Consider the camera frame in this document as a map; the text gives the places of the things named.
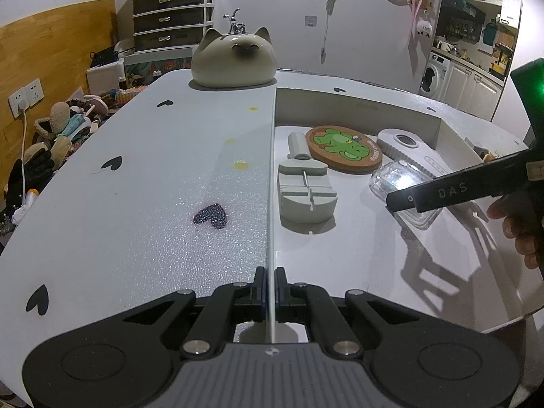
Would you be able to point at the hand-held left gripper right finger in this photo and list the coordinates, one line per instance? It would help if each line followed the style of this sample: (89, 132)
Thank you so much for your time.
(281, 293)

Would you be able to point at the white drawer cabinet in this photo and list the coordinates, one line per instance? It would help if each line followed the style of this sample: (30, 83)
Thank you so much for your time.
(170, 19)

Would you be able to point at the clear plastic case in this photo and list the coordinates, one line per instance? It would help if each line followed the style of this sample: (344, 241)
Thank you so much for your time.
(389, 180)

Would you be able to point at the white washing machine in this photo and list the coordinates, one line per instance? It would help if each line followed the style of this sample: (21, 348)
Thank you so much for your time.
(434, 74)

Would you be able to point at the small metal figurine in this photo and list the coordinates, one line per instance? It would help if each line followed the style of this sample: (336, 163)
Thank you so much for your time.
(234, 23)

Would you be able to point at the black bag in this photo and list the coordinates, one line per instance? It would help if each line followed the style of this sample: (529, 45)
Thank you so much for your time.
(104, 57)

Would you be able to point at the white cardboard box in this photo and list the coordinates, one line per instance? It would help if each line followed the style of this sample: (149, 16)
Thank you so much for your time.
(425, 272)

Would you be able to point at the white wall socket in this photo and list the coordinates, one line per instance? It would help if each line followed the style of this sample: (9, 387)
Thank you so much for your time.
(26, 97)

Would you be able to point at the white wall hook plate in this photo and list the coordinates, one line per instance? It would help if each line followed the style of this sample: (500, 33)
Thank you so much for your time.
(310, 21)

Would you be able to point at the white serrated plastic tool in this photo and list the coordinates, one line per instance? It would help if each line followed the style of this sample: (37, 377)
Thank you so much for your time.
(418, 153)

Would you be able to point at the white storage box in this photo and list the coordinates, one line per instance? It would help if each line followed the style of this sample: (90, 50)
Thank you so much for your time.
(106, 75)

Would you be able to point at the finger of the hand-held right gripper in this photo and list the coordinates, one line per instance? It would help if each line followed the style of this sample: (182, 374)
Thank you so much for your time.
(450, 189)

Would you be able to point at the white plush sheep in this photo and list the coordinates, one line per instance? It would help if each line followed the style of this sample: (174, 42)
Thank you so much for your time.
(424, 27)

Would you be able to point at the pile of plush toys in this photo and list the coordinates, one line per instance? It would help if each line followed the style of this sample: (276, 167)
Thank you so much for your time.
(70, 123)

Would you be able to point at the yellow container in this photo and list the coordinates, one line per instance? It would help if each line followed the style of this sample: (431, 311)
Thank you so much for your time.
(498, 70)

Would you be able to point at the colourful printed box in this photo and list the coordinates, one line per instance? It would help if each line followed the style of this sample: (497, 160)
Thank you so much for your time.
(161, 67)

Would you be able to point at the black glove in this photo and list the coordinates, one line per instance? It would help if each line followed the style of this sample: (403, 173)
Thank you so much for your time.
(32, 174)

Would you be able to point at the round cork dinosaur coaster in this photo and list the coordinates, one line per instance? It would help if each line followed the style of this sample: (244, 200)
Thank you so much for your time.
(344, 148)

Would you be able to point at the grey watch band holder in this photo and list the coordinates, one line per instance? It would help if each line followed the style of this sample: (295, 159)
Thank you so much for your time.
(306, 199)

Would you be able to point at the white kitchen base cabinet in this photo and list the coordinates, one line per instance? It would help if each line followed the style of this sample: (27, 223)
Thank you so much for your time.
(471, 89)

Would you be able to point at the cat-shaped ceramic pot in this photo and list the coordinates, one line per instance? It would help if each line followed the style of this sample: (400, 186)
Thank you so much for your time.
(231, 61)

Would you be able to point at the person's right hand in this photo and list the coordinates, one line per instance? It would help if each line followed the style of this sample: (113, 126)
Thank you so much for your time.
(529, 250)

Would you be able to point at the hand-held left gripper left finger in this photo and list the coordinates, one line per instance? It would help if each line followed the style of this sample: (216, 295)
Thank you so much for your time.
(261, 293)

